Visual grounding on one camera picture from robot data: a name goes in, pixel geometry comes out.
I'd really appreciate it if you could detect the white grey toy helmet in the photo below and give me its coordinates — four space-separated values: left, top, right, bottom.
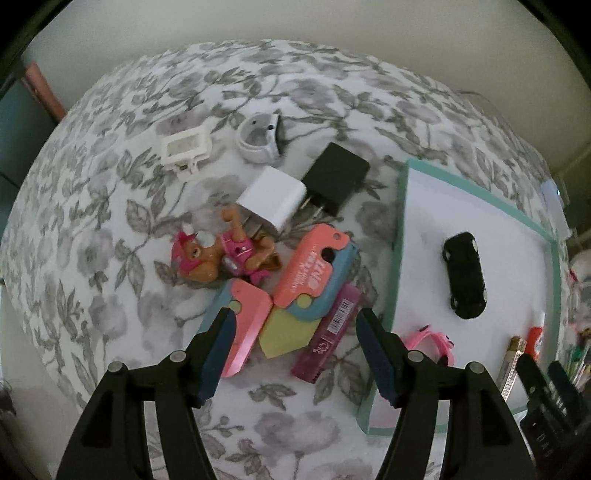
235 113 284 166

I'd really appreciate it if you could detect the gold black patterned lighter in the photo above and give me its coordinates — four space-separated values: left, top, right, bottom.
497 336 526 401

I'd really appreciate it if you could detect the white power strip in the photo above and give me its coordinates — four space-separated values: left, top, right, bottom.
540 179 572 242

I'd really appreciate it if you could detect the small pink toy knife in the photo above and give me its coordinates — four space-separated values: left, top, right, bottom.
197 278 273 378

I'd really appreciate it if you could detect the pink toy bracelet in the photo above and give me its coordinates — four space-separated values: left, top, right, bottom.
402 324 457 368

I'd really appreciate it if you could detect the red white small bottle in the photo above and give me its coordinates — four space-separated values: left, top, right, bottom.
525 311 546 361

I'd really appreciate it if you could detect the black power adapter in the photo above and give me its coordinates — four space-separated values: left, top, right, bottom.
301 142 370 216

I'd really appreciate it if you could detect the brown pink puppy figurine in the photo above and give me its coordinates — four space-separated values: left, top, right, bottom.
170 206 283 286

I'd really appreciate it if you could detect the white charger cube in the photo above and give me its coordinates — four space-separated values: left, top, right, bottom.
235 166 307 236

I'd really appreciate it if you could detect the teal rimmed white tray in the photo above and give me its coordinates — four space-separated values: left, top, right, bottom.
379 159 563 379

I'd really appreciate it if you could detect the white plastic clip frame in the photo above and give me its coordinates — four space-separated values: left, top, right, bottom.
160 126 212 182

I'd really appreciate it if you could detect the grey floral bedspread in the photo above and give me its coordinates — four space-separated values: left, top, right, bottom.
0 38 571 480

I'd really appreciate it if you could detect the purple lead refill case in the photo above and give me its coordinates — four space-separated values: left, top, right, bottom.
290 283 363 384

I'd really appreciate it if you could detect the black toy car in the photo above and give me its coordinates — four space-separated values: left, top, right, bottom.
442 232 488 320

